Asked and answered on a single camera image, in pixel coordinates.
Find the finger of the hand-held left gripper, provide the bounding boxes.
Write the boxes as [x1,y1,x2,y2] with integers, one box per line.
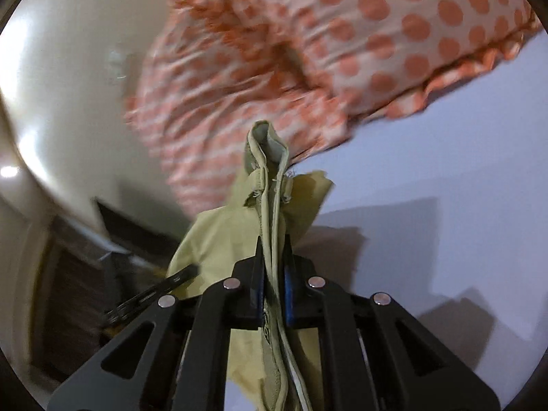
[103,264,201,327]

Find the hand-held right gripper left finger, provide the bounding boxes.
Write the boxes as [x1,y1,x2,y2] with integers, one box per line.
[46,236,265,411]

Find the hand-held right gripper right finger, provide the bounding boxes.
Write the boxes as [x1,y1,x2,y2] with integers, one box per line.
[284,235,501,411]

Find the yellow-green pants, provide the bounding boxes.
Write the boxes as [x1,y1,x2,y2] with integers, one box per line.
[165,121,335,411]

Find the dark wooden furniture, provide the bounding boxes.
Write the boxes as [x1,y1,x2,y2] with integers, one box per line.
[29,197,191,384]

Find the white bed sheet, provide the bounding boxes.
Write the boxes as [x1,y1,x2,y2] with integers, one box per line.
[223,30,548,411]

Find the orange checked blanket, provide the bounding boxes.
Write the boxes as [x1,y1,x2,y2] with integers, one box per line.
[123,6,357,224]

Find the orange polka dot pillow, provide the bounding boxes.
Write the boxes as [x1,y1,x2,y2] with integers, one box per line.
[171,0,544,121]

